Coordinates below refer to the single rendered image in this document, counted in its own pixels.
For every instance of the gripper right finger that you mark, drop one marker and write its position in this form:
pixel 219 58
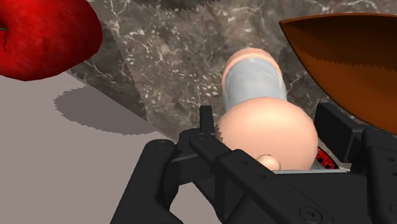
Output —
pixel 372 155

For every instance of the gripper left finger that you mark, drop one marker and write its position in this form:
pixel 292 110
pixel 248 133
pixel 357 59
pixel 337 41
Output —
pixel 173 173

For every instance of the peach figure with grey band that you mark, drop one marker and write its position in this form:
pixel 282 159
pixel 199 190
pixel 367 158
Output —
pixel 266 124

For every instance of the brown wooden bowl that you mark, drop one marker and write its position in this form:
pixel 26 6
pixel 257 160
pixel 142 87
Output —
pixel 347 62

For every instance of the red apple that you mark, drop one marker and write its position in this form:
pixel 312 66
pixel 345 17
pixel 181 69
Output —
pixel 43 37

